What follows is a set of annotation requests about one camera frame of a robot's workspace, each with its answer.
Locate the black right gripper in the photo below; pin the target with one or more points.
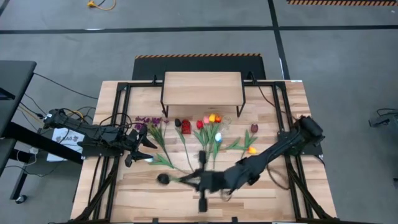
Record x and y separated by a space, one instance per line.
214 180

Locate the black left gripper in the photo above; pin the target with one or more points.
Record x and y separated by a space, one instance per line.
132 144

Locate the white and blue tulip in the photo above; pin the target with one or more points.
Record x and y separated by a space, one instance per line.
161 160

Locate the purple flower bunch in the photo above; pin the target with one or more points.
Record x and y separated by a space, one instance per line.
146 119

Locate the pink tulip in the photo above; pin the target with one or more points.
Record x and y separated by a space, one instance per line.
206 119

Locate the yellow and orange tulip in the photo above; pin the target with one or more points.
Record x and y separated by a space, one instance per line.
252 150

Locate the dark red tulip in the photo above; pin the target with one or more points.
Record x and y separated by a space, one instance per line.
254 127

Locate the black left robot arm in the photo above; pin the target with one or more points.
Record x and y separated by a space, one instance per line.
93 132

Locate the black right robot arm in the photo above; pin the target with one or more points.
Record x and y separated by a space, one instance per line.
273 149

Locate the wooden shelf with black legs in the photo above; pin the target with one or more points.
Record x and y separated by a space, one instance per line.
202 88

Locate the red glass vase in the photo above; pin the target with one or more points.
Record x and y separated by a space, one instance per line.
186 127

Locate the black table clamp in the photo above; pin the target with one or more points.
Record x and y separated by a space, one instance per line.
234 220
154 220

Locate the clear glass vase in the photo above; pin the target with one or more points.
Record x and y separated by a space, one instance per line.
227 124

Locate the white paper sheet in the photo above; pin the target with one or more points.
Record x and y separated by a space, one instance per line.
62 137

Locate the black striped floor mat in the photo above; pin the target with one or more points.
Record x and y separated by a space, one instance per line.
199 63

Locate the black desk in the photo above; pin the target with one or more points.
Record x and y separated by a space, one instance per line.
15 81

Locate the black floor device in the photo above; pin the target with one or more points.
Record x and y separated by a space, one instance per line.
381 120

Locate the striped floor strip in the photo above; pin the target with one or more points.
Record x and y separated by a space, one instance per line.
342 2

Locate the black table frame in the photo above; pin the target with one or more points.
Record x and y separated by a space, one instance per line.
140 83

